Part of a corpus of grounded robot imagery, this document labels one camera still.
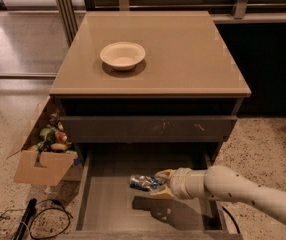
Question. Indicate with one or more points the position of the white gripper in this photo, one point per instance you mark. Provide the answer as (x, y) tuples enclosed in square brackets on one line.
[(180, 183)]

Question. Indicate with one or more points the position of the blue silver redbull can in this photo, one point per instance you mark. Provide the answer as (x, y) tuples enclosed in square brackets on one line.
[(145, 183)]

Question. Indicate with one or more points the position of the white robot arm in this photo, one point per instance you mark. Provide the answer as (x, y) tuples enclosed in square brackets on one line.
[(220, 183)]

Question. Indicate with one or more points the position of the open grey middle drawer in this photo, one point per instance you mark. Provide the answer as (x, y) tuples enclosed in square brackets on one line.
[(110, 210)]

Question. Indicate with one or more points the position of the grey drawer cabinet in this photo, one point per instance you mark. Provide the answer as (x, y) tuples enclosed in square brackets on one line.
[(187, 70)]

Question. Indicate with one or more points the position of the closed grey top drawer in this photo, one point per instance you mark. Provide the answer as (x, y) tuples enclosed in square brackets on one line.
[(148, 129)]

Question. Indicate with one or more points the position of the red snack packet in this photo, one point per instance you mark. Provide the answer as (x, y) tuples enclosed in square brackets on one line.
[(60, 137)]

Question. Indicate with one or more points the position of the open cardboard box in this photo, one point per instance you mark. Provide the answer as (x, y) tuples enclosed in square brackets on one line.
[(40, 165)]

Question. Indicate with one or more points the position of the yellow item in box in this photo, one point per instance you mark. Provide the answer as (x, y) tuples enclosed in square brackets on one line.
[(59, 147)]

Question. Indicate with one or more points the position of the green snack packet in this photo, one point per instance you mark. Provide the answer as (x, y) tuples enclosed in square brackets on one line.
[(48, 136)]

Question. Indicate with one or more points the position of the white paper bowl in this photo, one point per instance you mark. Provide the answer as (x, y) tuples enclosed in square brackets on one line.
[(122, 56)]

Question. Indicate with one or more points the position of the black stick tool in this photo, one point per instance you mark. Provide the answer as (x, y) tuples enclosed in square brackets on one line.
[(23, 225)]

